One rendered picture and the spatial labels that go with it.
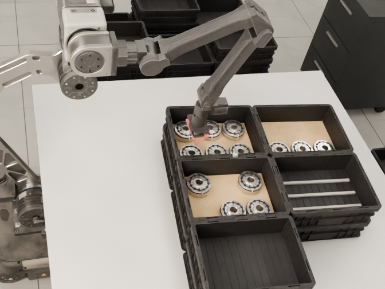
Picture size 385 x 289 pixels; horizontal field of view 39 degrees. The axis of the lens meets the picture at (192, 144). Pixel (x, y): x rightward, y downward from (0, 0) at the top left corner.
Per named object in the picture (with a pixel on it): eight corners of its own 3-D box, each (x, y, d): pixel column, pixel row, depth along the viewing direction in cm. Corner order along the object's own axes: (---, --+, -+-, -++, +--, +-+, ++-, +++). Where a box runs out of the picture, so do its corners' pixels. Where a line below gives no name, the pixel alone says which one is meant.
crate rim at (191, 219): (189, 225, 198) (190, 221, 196) (176, 162, 217) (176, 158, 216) (289, 217, 208) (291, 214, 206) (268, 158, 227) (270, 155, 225)
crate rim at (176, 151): (176, 161, 217) (176, 158, 216) (164, 109, 236) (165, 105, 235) (268, 158, 227) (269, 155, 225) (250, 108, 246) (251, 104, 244)
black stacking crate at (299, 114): (262, 172, 234) (269, 155, 226) (246, 123, 253) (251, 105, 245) (344, 168, 244) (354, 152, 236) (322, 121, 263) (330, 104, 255)
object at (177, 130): (177, 139, 233) (177, 138, 232) (172, 122, 239) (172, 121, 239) (199, 137, 236) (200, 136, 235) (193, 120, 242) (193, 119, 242)
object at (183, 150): (183, 164, 224) (183, 163, 223) (176, 147, 230) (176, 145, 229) (205, 161, 227) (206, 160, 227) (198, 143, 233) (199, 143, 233)
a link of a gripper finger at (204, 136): (200, 135, 224) (204, 119, 217) (205, 148, 220) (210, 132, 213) (185, 137, 222) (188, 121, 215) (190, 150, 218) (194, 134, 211)
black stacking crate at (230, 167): (185, 238, 205) (190, 221, 197) (173, 177, 224) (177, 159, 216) (282, 230, 215) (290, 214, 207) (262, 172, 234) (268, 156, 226)
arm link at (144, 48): (129, 39, 173) (132, 52, 170) (160, 39, 176) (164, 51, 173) (126, 59, 180) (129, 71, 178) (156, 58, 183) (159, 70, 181)
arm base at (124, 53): (107, 59, 178) (109, 30, 170) (131, 58, 181) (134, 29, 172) (111, 77, 173) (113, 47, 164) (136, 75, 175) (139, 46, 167)
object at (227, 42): (205, 102, 357) (218, 49, 324) (193, 73, 375) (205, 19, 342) (260, 99, 368) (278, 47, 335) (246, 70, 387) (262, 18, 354)
